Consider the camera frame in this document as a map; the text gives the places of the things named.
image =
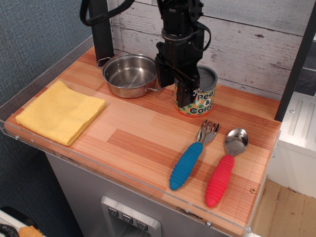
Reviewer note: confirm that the white cabinet at right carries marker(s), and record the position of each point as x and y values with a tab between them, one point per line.
293	163

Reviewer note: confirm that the black left vertical post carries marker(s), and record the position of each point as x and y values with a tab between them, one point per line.
102	34

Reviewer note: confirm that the black vertical post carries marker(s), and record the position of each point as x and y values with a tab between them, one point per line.
297	66
102	34

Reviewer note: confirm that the black and orange object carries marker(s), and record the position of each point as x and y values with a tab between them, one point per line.
16	224

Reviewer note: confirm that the small steel pot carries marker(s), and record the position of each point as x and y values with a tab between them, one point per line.
130	75

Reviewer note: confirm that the grey toy fridge cabinet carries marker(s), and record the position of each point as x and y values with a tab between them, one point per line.
98	197

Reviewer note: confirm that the blue handled fork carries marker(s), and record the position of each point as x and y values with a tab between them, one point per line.
183	168

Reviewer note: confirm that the black right vertical post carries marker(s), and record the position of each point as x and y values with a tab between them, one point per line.
297	66

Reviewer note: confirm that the silver ice dispenser panel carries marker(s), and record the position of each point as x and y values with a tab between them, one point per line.
124	221

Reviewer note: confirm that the folded yellow cloth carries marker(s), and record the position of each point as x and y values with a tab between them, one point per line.
60	114

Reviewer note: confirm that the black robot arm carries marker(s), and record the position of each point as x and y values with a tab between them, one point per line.
180	21

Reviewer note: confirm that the red handled spoon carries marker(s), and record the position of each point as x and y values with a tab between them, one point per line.
235	143

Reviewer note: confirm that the clear acrylic table guard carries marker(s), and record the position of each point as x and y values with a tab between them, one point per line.
134	144

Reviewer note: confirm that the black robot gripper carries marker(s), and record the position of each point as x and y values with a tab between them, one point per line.
179	60

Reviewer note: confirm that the peas and carrots can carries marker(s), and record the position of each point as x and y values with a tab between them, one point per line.
205	98

